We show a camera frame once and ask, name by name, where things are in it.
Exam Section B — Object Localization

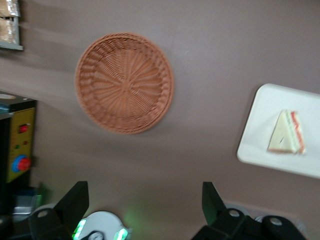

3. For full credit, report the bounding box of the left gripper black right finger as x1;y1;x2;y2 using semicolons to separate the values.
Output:
190;181;309;240

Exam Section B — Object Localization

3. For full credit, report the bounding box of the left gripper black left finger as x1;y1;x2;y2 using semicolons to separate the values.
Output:
0;180;90;240

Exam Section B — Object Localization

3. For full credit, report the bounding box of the triangular sandwich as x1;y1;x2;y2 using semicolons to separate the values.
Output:
266;109;307;155

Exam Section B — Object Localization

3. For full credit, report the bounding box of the cream plastic tray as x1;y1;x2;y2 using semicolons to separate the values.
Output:
236;83;320;180

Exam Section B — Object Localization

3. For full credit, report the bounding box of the brown round wicker basket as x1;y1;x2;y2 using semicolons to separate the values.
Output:
74;31;175;135

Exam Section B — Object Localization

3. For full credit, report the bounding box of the black food warmer cabinet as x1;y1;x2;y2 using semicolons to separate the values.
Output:
0;91;42;216

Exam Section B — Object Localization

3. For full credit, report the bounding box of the clear bag of brown snacks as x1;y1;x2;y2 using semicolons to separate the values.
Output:
0;17;19;44

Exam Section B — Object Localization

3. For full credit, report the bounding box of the grey wire tray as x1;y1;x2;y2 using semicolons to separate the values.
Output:
0;0;25;52

